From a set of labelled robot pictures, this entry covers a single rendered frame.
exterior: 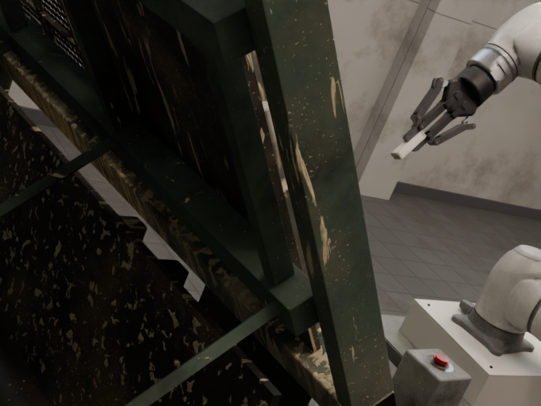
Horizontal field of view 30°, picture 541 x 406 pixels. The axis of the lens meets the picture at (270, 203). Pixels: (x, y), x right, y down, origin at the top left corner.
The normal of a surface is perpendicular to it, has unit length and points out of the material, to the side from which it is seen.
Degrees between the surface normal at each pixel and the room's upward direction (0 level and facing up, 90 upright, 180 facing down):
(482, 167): 90
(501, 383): 90
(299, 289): 39
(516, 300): 90
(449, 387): 90
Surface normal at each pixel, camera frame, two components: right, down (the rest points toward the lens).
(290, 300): -0.18, -0.73
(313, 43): 0.55, 0.48
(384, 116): -0.82, -0.14
